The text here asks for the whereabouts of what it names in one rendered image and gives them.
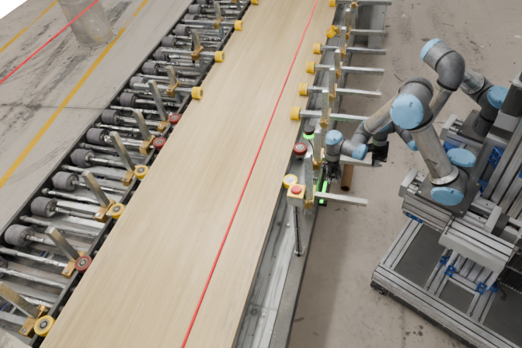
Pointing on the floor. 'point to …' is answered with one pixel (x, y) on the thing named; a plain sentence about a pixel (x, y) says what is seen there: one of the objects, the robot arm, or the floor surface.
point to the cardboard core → (346, 177)
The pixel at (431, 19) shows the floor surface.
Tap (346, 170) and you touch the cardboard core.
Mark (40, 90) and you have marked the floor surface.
